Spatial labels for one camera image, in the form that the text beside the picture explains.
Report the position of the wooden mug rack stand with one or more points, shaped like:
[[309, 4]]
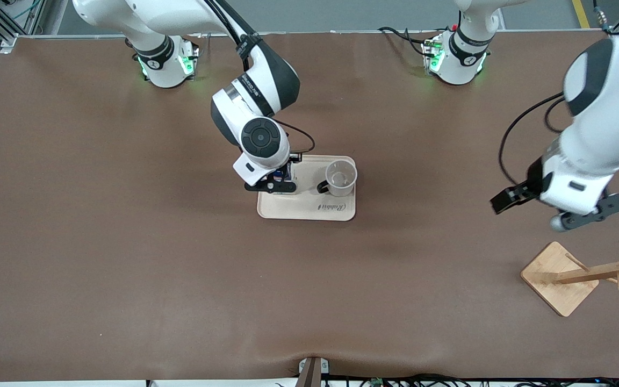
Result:
[[556, 279]]

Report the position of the green circuit board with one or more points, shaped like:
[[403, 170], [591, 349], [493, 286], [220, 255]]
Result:
[[376, 382]]

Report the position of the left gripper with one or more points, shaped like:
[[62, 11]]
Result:
[[532, 182]]

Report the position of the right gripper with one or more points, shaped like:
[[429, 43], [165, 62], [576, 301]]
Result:
[[285, 170]]

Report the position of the white rectangular tray script print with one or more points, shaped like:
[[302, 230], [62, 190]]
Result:
[[299, 207]]

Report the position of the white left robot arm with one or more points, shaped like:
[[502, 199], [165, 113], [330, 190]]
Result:
[[605, 123]]

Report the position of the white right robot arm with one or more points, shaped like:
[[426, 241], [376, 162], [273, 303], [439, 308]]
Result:
[[180, 16]]

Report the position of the blue milk carton green cap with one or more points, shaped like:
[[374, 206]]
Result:
[[279, 174]]

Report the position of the aluminium profile post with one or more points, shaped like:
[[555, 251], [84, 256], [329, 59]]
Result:
[[312, 373]]

